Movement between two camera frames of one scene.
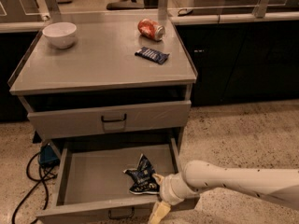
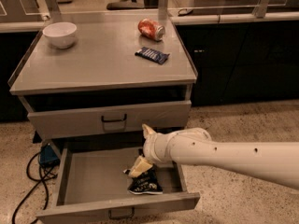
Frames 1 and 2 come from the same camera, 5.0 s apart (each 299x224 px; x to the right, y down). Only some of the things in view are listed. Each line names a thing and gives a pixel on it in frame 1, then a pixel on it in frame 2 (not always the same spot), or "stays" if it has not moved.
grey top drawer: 145,118 stays
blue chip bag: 145,182 stays
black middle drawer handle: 121,217 stays
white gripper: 167,190 -> 153,147
